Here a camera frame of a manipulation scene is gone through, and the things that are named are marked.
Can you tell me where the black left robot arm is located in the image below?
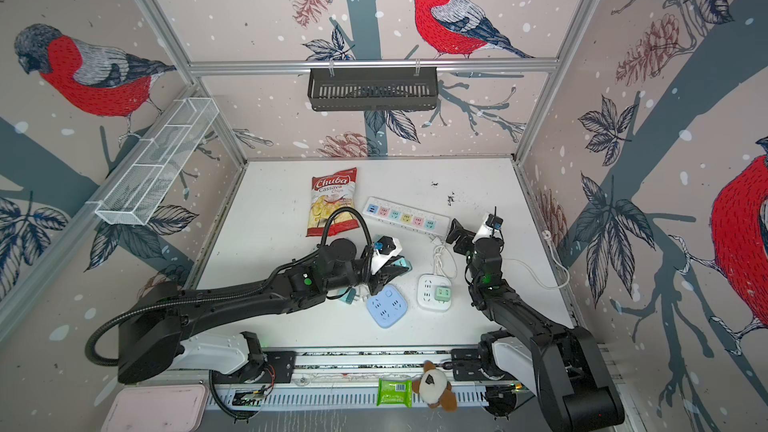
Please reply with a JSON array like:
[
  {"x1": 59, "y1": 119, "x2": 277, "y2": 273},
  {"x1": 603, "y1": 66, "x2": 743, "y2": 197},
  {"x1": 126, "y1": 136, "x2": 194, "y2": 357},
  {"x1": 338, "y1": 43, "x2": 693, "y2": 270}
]
[{"x1": 84, "y1": 208, "x2": 410, "y2": 384}]

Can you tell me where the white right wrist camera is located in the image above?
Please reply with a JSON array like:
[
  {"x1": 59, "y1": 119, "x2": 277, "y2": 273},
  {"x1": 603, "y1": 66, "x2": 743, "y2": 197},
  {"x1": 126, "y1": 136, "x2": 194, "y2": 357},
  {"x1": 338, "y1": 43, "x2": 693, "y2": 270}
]
[{"x1": 473, "y1": 213, "x2": 503, "y2": 243}]

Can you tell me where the white square power socket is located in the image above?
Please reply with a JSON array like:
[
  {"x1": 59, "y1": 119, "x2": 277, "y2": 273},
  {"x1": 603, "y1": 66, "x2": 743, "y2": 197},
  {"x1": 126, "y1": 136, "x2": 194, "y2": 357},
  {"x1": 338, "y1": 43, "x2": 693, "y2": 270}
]
[{"x1": 416, "y1": 274, "x2": 452, "y2": 312}]

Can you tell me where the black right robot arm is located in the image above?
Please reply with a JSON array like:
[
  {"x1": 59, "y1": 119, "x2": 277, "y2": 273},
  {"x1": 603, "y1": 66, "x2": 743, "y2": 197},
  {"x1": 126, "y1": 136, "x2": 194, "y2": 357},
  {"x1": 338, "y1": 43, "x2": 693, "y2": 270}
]
[{"x1": 446, "y1": 215, "x2": 626, "y2": 431}]

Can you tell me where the pink tray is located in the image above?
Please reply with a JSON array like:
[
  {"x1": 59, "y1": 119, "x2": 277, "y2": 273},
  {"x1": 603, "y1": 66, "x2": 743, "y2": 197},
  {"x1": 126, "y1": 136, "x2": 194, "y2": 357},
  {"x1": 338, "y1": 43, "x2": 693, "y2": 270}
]
[{"x1": 101, "y1": 384, "x2": 209, "y2": 432}]

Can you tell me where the blue square power socket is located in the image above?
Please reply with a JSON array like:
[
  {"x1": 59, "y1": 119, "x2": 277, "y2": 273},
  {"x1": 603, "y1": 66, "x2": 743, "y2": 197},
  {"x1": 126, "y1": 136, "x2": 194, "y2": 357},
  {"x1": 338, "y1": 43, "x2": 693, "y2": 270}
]
[{"x1": 366, "y1": 285, "x2": 408, "y2": 329}]

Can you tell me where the black hanging wire basket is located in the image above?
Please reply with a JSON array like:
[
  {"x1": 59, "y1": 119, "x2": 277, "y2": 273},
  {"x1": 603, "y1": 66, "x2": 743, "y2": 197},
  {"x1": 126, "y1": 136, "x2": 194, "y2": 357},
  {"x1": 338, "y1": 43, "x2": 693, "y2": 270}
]
[{"x1": 307, "y1": 67, "x2": 439, "y2": 112}]

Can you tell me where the brown white plush toy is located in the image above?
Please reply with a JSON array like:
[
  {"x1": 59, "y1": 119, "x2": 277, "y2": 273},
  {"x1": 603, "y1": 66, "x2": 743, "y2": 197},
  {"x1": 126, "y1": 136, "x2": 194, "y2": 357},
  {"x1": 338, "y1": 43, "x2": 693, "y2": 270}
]
[{"x1": 411, "y1": 361, "x2": 458, "y2": 412}]

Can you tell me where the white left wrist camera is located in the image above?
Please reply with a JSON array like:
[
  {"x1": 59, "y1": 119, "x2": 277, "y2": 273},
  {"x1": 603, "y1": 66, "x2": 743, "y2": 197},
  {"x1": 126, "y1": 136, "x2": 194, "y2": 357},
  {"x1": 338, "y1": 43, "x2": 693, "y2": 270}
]
[{"x1": 370, "y1": 236, "x2": 402, "y2": 274}]

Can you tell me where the green wet wipes pack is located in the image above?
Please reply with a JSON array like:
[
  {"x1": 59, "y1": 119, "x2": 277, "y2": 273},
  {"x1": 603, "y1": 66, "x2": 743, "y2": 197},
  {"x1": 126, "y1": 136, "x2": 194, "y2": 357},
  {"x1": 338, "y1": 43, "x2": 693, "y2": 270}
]
[{"x1": 376, "y1": 379, "x2": 413, "y2": 408}]

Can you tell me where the green plug adapter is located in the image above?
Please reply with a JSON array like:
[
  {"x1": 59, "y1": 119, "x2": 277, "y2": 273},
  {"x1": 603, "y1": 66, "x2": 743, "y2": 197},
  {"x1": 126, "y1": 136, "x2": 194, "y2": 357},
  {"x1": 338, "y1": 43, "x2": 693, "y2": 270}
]
[{"x1": 433, "y1": 286, "x2": 452, "y2": 303}]

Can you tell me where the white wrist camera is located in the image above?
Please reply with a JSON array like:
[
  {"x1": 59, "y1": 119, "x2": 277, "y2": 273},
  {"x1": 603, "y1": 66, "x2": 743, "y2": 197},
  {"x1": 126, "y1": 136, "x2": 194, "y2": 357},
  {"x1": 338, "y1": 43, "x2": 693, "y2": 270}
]
[
  {"x1": 473, "y1": 213, "x2": 503, "y2": 243},
  {"x1": 370, "y1": 236, "x2": 402, "y2": 274}
]

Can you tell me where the red Chuba cassava chips bag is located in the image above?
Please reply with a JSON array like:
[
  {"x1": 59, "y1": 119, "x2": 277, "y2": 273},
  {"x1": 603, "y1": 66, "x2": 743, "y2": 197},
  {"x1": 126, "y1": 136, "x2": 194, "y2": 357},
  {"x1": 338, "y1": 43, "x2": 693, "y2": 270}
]
[{"x1": 306, "y1": 168, "x2": 357, "y2": 237}]

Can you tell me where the white long power strip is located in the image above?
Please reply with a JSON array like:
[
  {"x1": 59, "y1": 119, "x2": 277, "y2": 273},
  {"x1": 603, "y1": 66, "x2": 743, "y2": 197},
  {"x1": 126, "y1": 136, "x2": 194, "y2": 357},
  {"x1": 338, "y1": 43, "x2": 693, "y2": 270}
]
[{"x1": 362, "y1": 197, "x2": 451, "y2": 239}]

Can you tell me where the white coiled cable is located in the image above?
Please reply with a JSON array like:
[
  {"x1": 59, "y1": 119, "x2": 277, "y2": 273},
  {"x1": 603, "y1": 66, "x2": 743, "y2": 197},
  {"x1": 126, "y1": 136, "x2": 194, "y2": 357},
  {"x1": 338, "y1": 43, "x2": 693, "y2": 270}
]
[{"x1": 430, "y1": 238, "x2": 458, "y2": 280}]

